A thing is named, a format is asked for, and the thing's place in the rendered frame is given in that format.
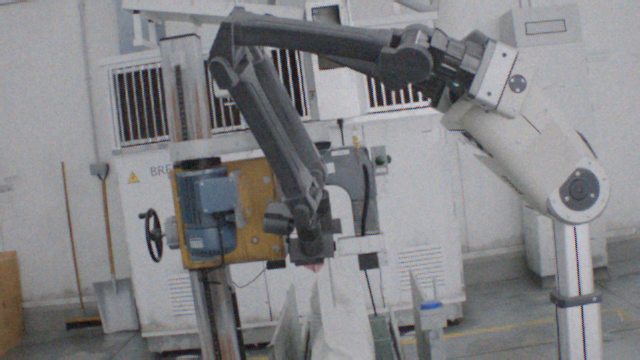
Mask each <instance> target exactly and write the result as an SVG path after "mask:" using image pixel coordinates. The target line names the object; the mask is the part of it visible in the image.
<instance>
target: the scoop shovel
mask: <svg viewBox="0 0 640 360"><path fill-rule="evenodd" d="M106 165H107V167H108V170H107V173H106V176H105V178H104V180H103V179H102V178H101V177H100V175H99V174H97V176H98V177H99V179H100V180H101V182H102V193H103V204H104V215H105V227H106V238H107V249H108V254H109V260H110V270H111V280H110V281H105V282H95V283H92V286H93V288H94V291H95V292H96V296H97V302H98V306H99V311H100V316H101V321H102V326H103V329H104V331H105V333H109V332H113V333H115V332H118V331H122V330H133V329H134V330H139V323H138V322H137V315H136V307H135V299H134V291H133V288H132V283H131V280H130V277H129V278H126V279H123V280H121V279H116V274H115V266H114V263H113V256H112V245H111V234H110V224H109V212H108V202H107V191H106V178H107V176H108V172H109V163H106Z"/></svg>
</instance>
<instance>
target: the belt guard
mask: <svg viewBox="0 0 640 360"><path fill-rule="evenodd" d="M305 128H306V130H307V132H308V134H309V136H310V138H312V140H313V143H320V141H328V140H330V131H329V124H328V123H322V124H314V126H305ZM168 146H169V154H170V161H171V162H172V161H181V160H189V159H197V158H205V157H212V156H221V154H228V153H235V152H244V151H251V150H259V149H260V148H259V146H258V144H257V142H256V141H255V138H254V136H253V134H252V132H251V133H243V134H233V135H225V137H217V138H207V139H199V140H191V141H184V142H176V143H170V144H168Z"/></svg>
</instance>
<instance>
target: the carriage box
mask: <svg viewBox="0 0 640 360"><path fill-rule="evenodd" d="M218 166H227V168H228V170H227V171H226V172H227V177H230V171H233V170H236V169H240V171H242V176H243V175H248V178H249V186H250V195H251V203H252V211H253V214H252V215H251V216H250V217H249V218H248V223H247V224H246V225H245V226H244V228H243V229H240V230H238V227H237V226H236V221H233V222H235V228H236V229H237V237H238V245H237V247H236V249H235V250H234V252H233V251H232V253H230V254H227V253H226V255H225V254H224V260H225V263H224V266H225V265H233V264H241V263H249V262H259V261H267V260H276V259H283V258H284V259H285V258H286V257H287V255H288V244H286V238H287V236H286V235H278V234H270V233H265V232H264V214H265V212H266V209H267V206H268V204H269V203H282V191H281V188H280V185H278V181H277V179H276V177H275V175H274V172H273V170H272V168H271V166H270V165H269V163H268V161H267V159H266V156H257V158H249V159H240V160H232V161H224V162H222V164H221V165H217V166H210V167H218ZM187 170H193V169H186V170H182V169H181V168H179V169H171V170H169V175H168V178H169V180H170V182H171V189H172V197H173V204H174V211H175V219H176V227H177V234H178V241H179V245H180V249H181V257H182V264H183V269H184V270H185V269H192V268H200V267H201V268H208V267H216V266H219V265H220V263H221V255H217V259H218V260H215V261H212V260H207V261H200V262H193V263H192V260H191V253H190V252H189V250H188V246H187V243H186V239H185V233H184V229H185V228H187V227H188V226H187V224H184V223H183V217H182V210H181V203H180V194H179V187H178V180H177V179H179V178H178V177H177V172H181V171H187Z"/></svg>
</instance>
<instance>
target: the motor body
mask: <svg viewBox="0 0 640 360"><path fill-rule="evenodd" d="M227 170H228V168H227V166H218V167H209V168H205V169H193V170H187V171H181V172H177V177H178V178H179V179H177V180H178V187H179V194H180V203H181V210H182V217H183V223H184V224H187V226H188V227H187V228H185V229H184V233H185V239H186V243H187V246H188V250H189V252H190V253H191V254H192V255H193V256H195V257H209V256H216V255H221V248H220V240H219V233H218V227H217V222H216V220H215V219H214V217H213V215H214V213H211V214H204V213H202V211H198V210H197V206H196V198H195V190H194V183H195V182H196V181H200V180H207V179H214V178H222V177H227V172H226V171H227ZM230 212H232V209H230V211H224V210H223V212H220V213H221V215H222V217H221V219H220V226H221V235H222V242H223V251H224V254H225V255H226V253H227V254H230V253H232V251H233V252H234V250H235V249H236V247H237V245H238V237H237V229H236V228H235V222H233V221H229V222H228V221H224V214H228V213H230Z"/></svg>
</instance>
